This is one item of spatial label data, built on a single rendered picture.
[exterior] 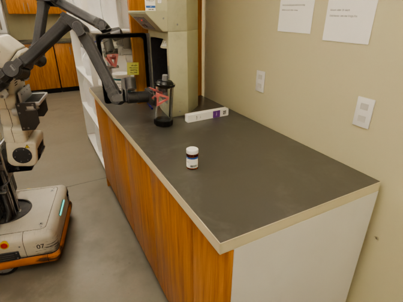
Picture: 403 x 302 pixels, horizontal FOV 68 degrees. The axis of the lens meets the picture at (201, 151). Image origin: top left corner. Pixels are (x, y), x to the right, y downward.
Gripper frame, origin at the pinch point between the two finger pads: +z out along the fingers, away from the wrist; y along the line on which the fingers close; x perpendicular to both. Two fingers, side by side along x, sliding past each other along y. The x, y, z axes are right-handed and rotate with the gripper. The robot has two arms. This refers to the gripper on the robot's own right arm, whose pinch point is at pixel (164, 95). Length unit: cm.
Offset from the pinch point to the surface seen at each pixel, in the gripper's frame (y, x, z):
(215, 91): 33, 9, 51
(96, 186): 109, 117, -24
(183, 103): 9.9, 8.6, 16.0
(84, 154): 187, 120, -23
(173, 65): 10.7, -13.5, 9.3
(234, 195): -77, 14, -3
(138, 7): 49, -41, 1
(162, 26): 11.4, -33.4, 2.7
